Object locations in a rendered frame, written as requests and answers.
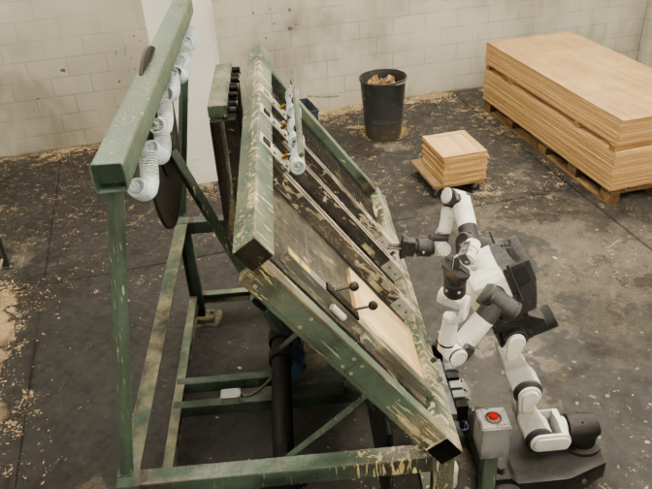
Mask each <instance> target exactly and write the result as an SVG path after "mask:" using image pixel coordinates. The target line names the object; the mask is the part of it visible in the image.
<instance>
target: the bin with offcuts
mask: <svg viewBox="0 0 652 489"><path fill-rule="evenodd" d="M407 78H408V75H407V74H406V73H405V72H403V71H401V70H397V69H376V70H371V71H368V72H365V73H363V74H361V75H360V76H359V82H360V85H361V94H362V103H363V112H364V120H365V130H366V135H367V136H368V137H369V138H370V139H373V140H377V141H389V140H394V139H396V138H398V137H399V136H400V135H401V133H402V123H403V110H404V101H405V91H406V80H407Z"/></svg>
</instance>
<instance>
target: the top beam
mask: <svg viewBox="0 0 652 489"><path fill-rule="evenodd" d="M261 84H262V85H263V86H264V87H265V88H266V89H267V91H268V92H269V93H270V94H271V95H272V63H271V55H270V53H269V52H268V51H267V50H266V49H265V48H264V47H263V45H262V44H261V43H260V44H258V45H257V46H256V47H255V48H254V49H252V50H251V51H250V52H249V53H248V57H247V68H246V81H245V93H244V116H243V129H242V140H241V153H240V165H239V177H238V189H237V202H236V213H235V226H234V238H233V250H232V253H233V254H234V255H235V256H236V257H237V258H238V259H239V260H240V261H241V262H242V263H243V264H245V265H246V266H247V267H248V268H249V269H250V270H251V271H254V270H255V269H257V268H258V267H259V266H261V265H262V264H263V263H265V262H266V261H267V260H269V259H270V258H272V257H273V256H274V191H273V156H272V155H271V153H270V152H269V151H268V150H267V149H266V148H265V147H264V146H263V145H262V144H261V143H260V142H259V132H260V131H261V132H262V133H263V134H264V135H265V136H266V137H267V138H268V139H269V140H270V141H271V143H273V127H272V124H271V123H270V121H269V120H268V119H267V118H266V117H265V116H263V115H262V114H261V113H260V104H261V103H262V105H263V106H264V107H265V108H266V109H267V110H268V111H269V112H270V113H272V104H271V103H270V102H269V101H268V100H267V99H266V98H265V97H264V95H263V94H262V93H261V92H260V88H261Z"/></svg>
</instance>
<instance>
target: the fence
mask: <svg viewBox="0 0 652 489"><path fill-rule="evenodd" d="M290 250H291V251H292V252H293V253H294V254H295V255H296V256H297V257H298V258H299V262H298V261H297V260H296V259H295V258H294V257H293V256H292V255H291V254H290ZM280 260H281V261H282V262H283V263H284V264H285V265H286V266H287V267H288V268H289V269H291V270H292V271H293V272H294V273H295V274H296V275H297V276H298V277H299V278H300V279H301V280H302V281H303V282H304V283H305V284H306V285H307V286H308V287H309V288H310V289H311V290H312V291H313V292H315V293H316V294H317V295H318V296H319V297H320V298H321V299H322V300H323V301H324V302H325V303H326V304H327V305H328V306H329V307H330V306H331V305H332V304H335V305H336V306H337V307H338V308H339V309H340V310H341V311H342V312H343V313H344V314H345V315H346V320H345V322H346V323H347V324H348V325H349V326H350V327H351V328H352V329H353V330H354V331H355V332H356V333H357V334H358V335H359V336H360V335H361V334H363V333H364V332H366V333H367V334H368V335H369V336H370V337H371V338H372V339H373V340H374V341H375V344H376V349H375V351H376V352H377V353H378V354H379V355H380V356H381V357H382V358H383V359H384V360H385V361H387V362H388V363H389V364H390V365H391V366H392V367H393V368H394V369H395V370H396V371H397V372H398V373H399V374H400V375H401V376H402V377H403V378H404V379H405V380H406V381H407V382H408V383H409V384H411V385H412V386H413V387H414V388H415V389H416V390H417V391H418V392H419V393H420V394H421V395H422V396H423V397H424V398H425V399H426V398H427V397H429V396H430V395H432V394H433V392H432V389H431V386H430V385H429V384H428V383H427V382H426V381H425V380H424V379H423V378H422V377H421V376H420V375H419V374H418V373H417V372H416V371H415V370H414V369H413V368H412V367H411V366H410V365H409V364H408V363H407V362H406V361H405V360H404V359H403V358H402V357H401V356H400V355H399V354H398V353H397V352H396V351H395V350H394V349H393V348H392V347H391V346H390V345H389V344H388V343H387V342H385V341H384V340H383V339H382V338H381V337H380V336H379V335H378V334H377V333H376V332H375V331H374V330H373V329H372V328H371V327H370V326H369V325H368V324H367V323H366V322H365V321H364V320H363V319H362V318H361V317H360V316H359V317H360V319H359V320H357V319H356V318H355V317H354V316H353V315H352V314H351V313H350V312H349V311H347V310H346V309H345V308H344V307H343V306H342V305H341V304H340V303H339V302H338V301H337V300H336V299H335V298H334V297H333V296H332V295H331V294H330V293H329V292H328V291H327V290H326V283H325V282H324V281H323V280H322V279H321V278H320V277H319V276H318V275H317V274H316V273H315V272H314V271H313V270H312V269H311V268H310V267H309V266H308V265H307V264H306V263H305V262H304V261H303V260H302V259H301V258H300V257H299V256H298V255H297V254H296V253H295V252H294V251H293V250H292V249H291V248H289V247H288V248H287V249H285V250H284V251H282V252H281V253H280ZM303 263H304V264H305V265H306V266H307V267H308V268H309V269H310V273H309V272H308V271H307V270H306V269H305V268H304V267H303Z"/></svg>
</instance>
